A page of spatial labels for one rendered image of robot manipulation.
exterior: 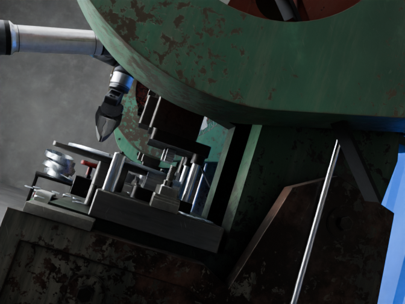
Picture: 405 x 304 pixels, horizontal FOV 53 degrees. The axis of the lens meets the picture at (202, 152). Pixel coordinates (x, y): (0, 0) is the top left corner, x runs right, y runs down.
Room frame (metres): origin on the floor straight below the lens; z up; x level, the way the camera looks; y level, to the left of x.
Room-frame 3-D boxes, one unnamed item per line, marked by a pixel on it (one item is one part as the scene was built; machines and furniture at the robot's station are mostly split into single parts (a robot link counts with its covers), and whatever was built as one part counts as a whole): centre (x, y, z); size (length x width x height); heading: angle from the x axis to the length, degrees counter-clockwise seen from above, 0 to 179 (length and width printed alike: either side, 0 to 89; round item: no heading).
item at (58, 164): (4.02, 1.27, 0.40); 0.45 x 0.40 x 0.79; 20
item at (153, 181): (1.14, 0.08, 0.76); 0.15 x 0.09 x 0.05; 8
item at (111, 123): (1.46, 0.34, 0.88); 0.06 x 0.03 x 0.09; 8
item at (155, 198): (0.97, 0.05, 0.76); 0.17 x 0.06 x 0.10; 8
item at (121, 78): (1.45, 0.36, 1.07); 0.08 x 0.08 x 0.05
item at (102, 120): (1.45, 0.37, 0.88); 0.06 x 0.03 x 0.09; 8
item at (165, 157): (1.14, 0.09, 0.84); 0.05 x 0.03 x 0.04; 8
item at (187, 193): (1.07, 0.01, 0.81); 0.02 x 0.02 x 0.14
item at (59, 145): (1.11, 0.25, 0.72); 0.25 x 0.14 x 0.14; 98
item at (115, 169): (0.94, 0.18, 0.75); 0.03 x 0.03 x 0.10; 8
